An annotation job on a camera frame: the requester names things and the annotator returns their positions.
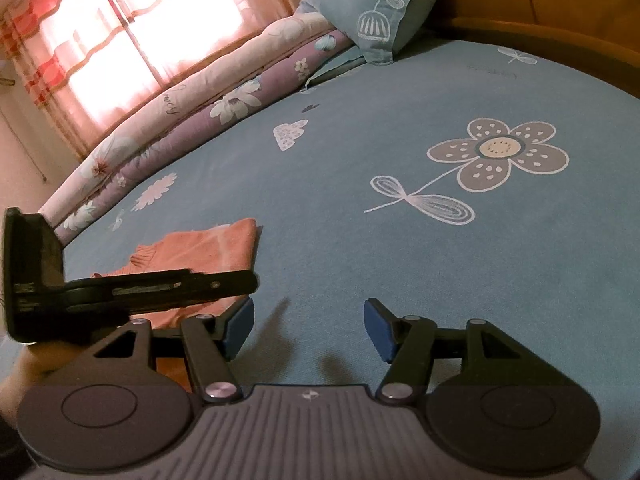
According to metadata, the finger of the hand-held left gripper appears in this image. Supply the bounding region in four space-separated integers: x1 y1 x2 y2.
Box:
64 268 259 323

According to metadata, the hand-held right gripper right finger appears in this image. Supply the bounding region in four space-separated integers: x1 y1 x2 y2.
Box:
364 297 556 405

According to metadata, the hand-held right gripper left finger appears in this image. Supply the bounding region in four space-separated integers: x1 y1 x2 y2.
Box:
62 296 256 405

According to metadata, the orange striped sweater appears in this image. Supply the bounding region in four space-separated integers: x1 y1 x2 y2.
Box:
90 217 263 393

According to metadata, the person's left hand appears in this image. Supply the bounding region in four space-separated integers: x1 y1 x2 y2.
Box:
0 337 93 411

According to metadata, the folded floral quilt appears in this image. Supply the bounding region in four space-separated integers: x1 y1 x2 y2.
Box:
40 12 361 246

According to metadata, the pink striped curtain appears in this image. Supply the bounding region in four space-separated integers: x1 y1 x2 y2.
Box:
0 0 301 163

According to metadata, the blue printed pillow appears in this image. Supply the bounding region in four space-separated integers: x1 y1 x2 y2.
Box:
297 0 445 67

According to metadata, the wooden headboard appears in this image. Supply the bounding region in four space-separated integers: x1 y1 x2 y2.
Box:
425 0 640 93

